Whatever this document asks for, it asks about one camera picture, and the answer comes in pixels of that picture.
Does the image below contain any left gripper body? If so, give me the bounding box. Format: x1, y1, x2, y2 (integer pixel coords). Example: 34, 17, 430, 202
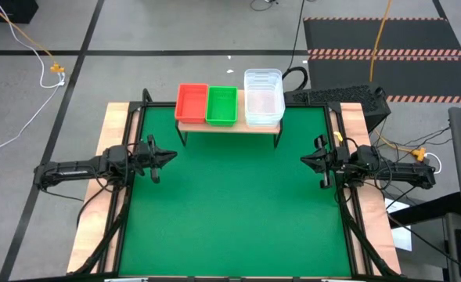
134, 135, 163, 184

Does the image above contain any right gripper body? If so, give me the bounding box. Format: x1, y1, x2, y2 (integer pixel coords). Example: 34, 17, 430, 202
316, 135, 358, 189

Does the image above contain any red plastic basket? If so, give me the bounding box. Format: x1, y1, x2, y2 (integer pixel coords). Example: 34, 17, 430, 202
174, 82, 210, 124
174, 83, 210, 125

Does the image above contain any wooden shelf with black legs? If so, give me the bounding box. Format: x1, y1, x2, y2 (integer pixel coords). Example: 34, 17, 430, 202
176, 89, 285, 149

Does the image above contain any green table mat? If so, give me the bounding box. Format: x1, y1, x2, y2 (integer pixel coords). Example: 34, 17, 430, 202
118, 105, 352, 277

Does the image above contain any white paper sheet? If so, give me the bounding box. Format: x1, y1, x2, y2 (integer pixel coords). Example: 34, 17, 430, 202
384, 197, 413, 251

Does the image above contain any black beam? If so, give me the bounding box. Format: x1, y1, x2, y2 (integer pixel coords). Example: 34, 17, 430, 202
386, 190, 461, 229

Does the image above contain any black mat with striped edge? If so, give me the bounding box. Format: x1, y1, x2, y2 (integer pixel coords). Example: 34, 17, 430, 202
307, 54, 461, 105
303, 16, 461, 56

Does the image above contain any black box on floor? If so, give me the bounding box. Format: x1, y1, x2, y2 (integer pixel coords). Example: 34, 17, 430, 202
0, 0, 39, 24

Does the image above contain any black table frame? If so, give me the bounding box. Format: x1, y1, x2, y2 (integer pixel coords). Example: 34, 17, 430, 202
67, 88, 402, 282

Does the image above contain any black table side cable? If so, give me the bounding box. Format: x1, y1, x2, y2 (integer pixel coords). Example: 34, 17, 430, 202
75, 178, 116, 229

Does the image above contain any black hanging cable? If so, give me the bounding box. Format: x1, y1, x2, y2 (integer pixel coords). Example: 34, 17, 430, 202
283, 0, 310, 92

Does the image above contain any white cable by arm base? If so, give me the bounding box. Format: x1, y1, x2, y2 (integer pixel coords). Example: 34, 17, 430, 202
425, 152, 444, 175

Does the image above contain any long black floor cable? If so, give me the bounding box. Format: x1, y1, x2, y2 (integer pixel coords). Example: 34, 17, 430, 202
386, 213, 461, 275

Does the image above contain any yellow hanging cable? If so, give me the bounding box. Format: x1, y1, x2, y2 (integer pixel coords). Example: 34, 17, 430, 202
369, 0, 415, 156

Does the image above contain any white floor cable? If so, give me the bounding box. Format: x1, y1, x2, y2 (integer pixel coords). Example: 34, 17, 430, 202
0, 0, 67, 161

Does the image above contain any black floor cable loop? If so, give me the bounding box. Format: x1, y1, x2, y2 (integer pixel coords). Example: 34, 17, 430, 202
249, 0, 279, 12

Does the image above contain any orange floor cable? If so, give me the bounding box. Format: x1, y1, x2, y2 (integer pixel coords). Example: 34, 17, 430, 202
0, 0, 59, 67

